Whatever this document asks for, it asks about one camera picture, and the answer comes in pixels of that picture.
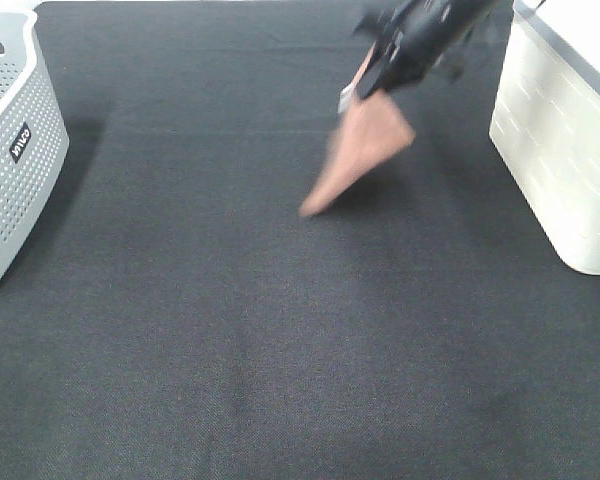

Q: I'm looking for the black table mat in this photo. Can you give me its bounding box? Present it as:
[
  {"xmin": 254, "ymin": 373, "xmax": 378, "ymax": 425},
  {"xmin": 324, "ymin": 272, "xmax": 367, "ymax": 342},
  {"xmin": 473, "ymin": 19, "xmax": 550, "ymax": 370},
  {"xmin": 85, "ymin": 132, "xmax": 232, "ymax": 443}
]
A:
[{"xmin": 0, "ymin": 1, "xmax": 600, "ymax": 479}]

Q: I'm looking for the grey perforated laundry basket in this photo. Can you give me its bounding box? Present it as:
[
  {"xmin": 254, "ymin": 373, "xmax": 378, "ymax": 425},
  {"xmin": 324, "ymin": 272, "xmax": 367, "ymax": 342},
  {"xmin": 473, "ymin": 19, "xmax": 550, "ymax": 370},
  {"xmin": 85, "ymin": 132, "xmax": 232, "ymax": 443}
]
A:
[{"xmin": 0, "ymin": 6, "xmax": 69, "ymax": 280}]

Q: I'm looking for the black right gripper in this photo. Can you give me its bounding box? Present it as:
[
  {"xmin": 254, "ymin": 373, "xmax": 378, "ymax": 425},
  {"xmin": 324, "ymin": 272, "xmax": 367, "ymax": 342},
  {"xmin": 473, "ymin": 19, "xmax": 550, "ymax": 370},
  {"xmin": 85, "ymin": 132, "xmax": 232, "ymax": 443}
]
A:
[{"xmin": 354, "ymin": 0, "xmax": 495, "ymax": 99}]

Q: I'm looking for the white plastic storage bin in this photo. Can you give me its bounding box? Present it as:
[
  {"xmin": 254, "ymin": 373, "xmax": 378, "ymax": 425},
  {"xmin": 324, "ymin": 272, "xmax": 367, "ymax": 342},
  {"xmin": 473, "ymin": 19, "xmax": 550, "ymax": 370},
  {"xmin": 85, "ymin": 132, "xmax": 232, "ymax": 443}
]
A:
[{"xmin": 489, "ymin": 1, "xmax": 600, "ymax": 275}]

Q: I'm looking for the orange-brown towel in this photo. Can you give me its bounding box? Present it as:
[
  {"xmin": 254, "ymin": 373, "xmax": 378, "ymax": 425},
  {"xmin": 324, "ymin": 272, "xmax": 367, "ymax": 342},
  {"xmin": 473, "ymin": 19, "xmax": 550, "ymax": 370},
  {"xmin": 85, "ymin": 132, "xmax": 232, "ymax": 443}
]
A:
[{"xmin": 299, "ymin": 53, "xmax": 415, "ymax": 217}]

